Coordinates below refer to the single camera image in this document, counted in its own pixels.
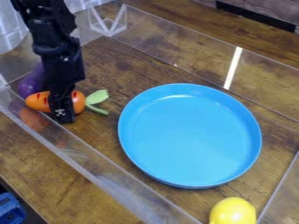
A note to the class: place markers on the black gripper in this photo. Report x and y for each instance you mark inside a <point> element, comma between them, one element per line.
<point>65,71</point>

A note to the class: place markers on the orange toy carrot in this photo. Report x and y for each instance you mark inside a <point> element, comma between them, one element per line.
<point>38,101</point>

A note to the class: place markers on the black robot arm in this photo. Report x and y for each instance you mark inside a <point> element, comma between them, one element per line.
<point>51,23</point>

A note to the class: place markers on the purple toy eggplant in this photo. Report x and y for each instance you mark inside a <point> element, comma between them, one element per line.
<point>34,82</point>

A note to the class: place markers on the blue round plate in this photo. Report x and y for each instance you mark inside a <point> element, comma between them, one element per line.
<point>189,135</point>

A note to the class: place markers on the blue object at corner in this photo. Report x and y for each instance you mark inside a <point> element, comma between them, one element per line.
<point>12,213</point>

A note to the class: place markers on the yellow toy lemon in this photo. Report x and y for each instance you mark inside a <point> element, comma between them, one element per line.
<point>233,211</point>

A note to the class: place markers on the clear acrylic tray wall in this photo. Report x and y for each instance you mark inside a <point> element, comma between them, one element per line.
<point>69,168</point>

